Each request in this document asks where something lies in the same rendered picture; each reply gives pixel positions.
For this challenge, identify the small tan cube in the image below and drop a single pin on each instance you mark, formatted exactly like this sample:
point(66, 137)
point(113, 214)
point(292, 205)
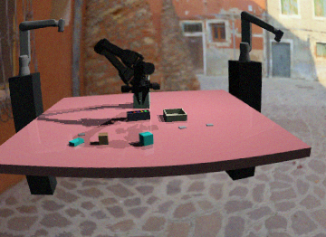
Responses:
point(103, 138)

